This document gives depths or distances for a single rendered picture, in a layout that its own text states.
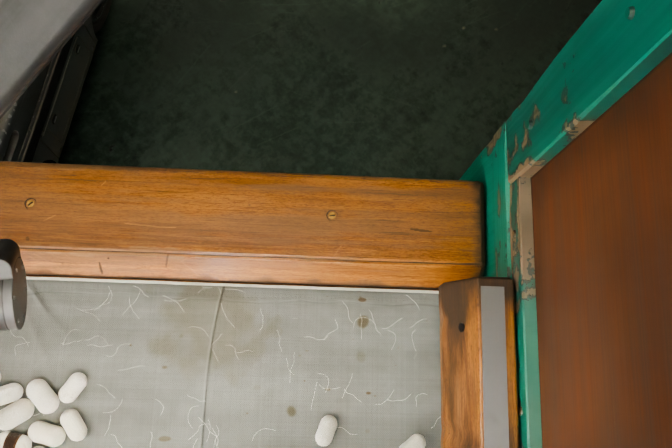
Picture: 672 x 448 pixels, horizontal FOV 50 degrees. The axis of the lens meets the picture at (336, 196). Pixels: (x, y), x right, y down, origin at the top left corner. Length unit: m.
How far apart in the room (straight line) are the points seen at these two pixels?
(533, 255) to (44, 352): 0.50
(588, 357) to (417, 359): 0.26
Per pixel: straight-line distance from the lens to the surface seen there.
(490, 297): 0.68
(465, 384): 0.69
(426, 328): 0.79
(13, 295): 0.61
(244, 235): 0.77
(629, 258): 0.51
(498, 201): 0.75
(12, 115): 1.35
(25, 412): 0.80
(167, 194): 0.79
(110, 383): 0.80
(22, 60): 0.54
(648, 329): 0.48
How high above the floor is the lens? 1.51
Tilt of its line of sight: 75 degrees down
